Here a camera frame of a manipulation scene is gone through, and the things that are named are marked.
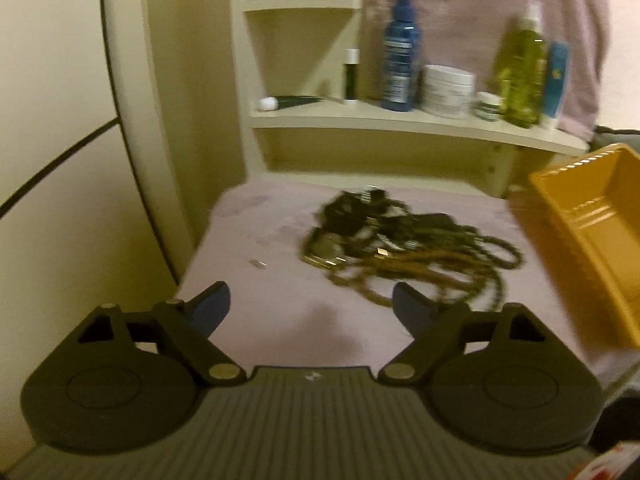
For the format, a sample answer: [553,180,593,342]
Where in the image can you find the brown wooden bead necklace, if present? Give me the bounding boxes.
[326,244,501,309]

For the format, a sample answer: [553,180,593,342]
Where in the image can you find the small silver earring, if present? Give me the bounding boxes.
[250,259,267,269]

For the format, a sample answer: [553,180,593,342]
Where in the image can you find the dark green bead necklace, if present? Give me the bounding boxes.
[319,186,524,311]

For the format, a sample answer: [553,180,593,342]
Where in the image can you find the black digital wristwatch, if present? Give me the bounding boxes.
[318,188,460,242]

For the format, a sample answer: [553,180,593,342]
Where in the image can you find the silver face wristwatch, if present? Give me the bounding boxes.
[300,228,347,269]

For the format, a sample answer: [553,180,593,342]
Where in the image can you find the orange ribbed plastic tray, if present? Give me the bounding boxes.
[528,143,639,349]

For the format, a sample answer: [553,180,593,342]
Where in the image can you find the lilac fleece bed cover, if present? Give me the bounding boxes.
[176,174,640,391]

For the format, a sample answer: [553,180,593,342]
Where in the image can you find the small green-label jar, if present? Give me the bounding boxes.
[473,91,503,122]

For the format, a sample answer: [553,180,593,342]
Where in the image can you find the white cream jar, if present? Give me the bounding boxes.
[421,64,476,118]

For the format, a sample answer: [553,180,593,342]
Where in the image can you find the dark green tube white cap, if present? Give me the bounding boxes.
[256,96,321,113]

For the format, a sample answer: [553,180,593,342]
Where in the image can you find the cream wooden shelf unit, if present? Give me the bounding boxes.
[230,0,587,197]

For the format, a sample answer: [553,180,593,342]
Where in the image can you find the blue spray bottle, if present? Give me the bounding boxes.
[382,0,421,112]

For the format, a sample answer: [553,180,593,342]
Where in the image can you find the green olive spray bottle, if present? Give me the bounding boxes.
[498,0,548,128]

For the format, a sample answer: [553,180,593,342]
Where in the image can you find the black white lip balm stick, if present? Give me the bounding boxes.
[343,48,360,105]

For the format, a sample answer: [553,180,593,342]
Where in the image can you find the blue white tube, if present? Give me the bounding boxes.
[539,41,572,130]

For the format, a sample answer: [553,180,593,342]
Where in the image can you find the lilac fleece blanket hanging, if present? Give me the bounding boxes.
[362,0,611,141]

